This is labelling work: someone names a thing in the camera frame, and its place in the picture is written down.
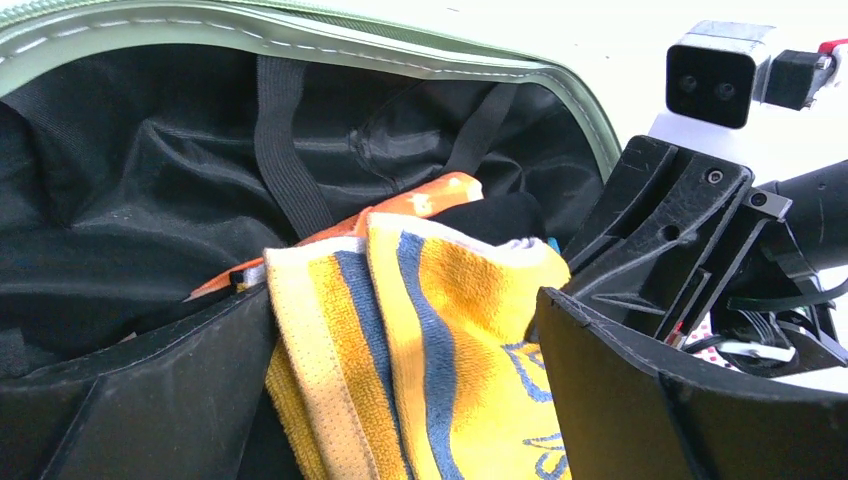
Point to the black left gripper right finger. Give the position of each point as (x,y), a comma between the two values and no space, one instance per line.
(631,407)

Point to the black garment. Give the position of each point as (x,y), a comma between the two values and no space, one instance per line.
(497,220)

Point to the yellow hello towel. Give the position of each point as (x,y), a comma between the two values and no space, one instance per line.
(403,355)

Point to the orange item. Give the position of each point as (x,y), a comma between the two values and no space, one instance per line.
(434,197)

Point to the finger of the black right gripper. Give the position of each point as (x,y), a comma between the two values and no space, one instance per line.
(641,256)

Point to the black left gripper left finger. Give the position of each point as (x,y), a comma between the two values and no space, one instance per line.
(174,403)

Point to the green hard-shell suitcase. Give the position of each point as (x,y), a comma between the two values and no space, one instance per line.
(147,146)

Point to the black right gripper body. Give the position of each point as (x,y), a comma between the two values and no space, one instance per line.
(758,301)

